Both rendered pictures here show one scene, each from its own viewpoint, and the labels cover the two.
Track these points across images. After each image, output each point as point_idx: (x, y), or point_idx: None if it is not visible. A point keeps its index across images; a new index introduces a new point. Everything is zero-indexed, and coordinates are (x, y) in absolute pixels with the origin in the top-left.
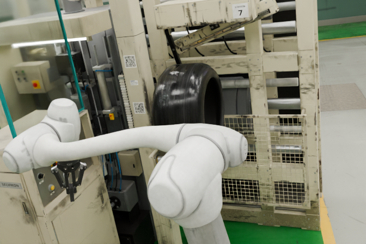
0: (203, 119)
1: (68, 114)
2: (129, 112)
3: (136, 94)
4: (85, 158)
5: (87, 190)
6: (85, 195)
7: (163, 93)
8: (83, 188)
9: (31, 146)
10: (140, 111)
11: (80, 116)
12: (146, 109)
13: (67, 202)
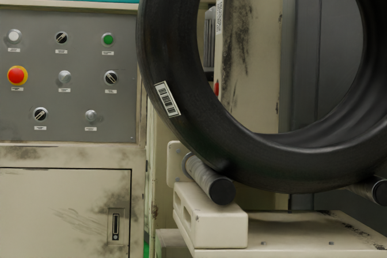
0: (191, 7)
1: None
2: None
3: None
4: (117, 116)
5: (72, 177)
6: (59, 181)
7: None
8: (61, 162)
9: None
10: (219, 27)
11: (118, 7)
12: (222, 21)
13: (0, 159)
